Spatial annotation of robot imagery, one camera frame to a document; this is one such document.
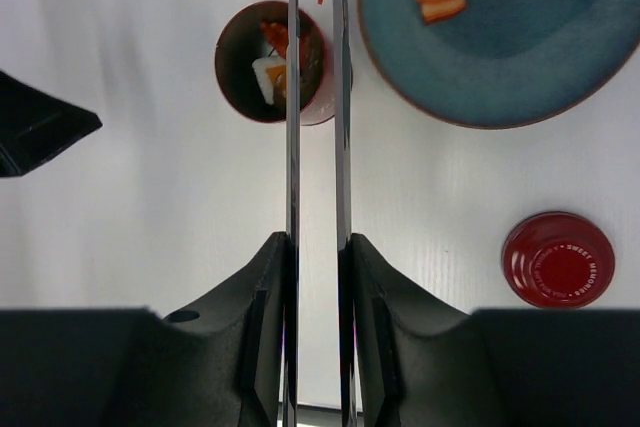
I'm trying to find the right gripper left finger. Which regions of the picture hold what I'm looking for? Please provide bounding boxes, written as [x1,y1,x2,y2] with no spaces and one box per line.
[1,232,287,426]

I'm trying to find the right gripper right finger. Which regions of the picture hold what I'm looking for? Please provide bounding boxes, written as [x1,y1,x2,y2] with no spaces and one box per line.
[352,234,639,426]

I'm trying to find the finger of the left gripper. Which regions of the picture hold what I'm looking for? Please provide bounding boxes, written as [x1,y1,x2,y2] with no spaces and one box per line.
[0,72,102,178]

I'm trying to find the red can lid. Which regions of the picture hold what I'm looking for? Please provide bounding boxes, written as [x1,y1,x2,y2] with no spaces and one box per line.
[501,211,616,309]

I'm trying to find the red metal can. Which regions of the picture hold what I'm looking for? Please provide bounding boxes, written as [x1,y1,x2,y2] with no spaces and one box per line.
[214,0,335,126]

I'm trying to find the sushi roll piece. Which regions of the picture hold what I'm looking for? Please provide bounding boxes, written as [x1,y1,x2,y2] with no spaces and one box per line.
[252,56,287,105]

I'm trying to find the metal tongs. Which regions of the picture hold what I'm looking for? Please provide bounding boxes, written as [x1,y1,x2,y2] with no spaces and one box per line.
[282,0,359,426]

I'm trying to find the dark green eggplant piece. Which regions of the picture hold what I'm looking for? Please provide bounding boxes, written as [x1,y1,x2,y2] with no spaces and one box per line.
[300,30,324,104]

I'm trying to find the red sausage piece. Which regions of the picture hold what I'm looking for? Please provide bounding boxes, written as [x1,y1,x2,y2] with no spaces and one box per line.
[260,21,289,59]

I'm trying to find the blue ceramic plate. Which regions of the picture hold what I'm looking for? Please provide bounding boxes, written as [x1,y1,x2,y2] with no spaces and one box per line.
[358,0,639,129]

